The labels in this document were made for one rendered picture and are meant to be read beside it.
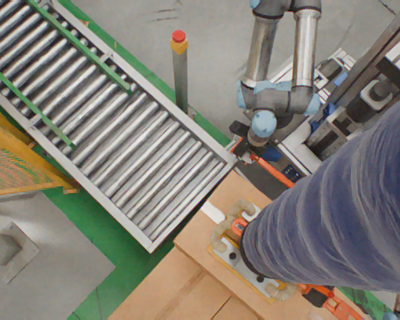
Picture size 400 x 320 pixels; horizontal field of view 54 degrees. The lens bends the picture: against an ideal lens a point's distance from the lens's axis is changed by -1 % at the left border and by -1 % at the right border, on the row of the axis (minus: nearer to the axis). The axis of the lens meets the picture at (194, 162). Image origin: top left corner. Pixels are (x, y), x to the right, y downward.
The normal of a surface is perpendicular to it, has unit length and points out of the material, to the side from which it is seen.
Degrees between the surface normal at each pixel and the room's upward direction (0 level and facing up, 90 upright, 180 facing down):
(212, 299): 0
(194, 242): 1
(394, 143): 78
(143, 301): 0
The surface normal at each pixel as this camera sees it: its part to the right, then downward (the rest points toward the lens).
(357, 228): -0.91, 0.26
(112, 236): 0.01, -0.25
